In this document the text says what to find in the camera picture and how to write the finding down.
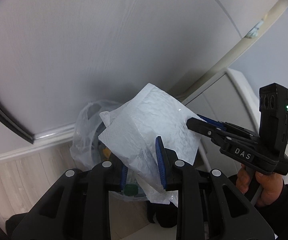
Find light blue hanging clothes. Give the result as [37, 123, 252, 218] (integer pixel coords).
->
[245, 19, 264, 38]

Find white bedside table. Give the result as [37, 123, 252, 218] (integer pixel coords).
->
[183, 68, 261, 177]

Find person's right hand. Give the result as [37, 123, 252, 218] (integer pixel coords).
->
[236, 164, 284, 206]

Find clear plastic bottle green label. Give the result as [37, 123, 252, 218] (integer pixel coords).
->
[123, 184, 139, 197]

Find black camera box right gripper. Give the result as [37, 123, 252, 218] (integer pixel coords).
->
[259, 83, 288, 161]

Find white wardrobe door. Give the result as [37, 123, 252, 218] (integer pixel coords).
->
[0, 0, 241, 134]

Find white bubble mailer bag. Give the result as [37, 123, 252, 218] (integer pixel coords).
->
[98, 83, 201, 192]

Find trash bin with plastic liner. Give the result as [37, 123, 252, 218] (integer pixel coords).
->
[69, 99, 180, 208]

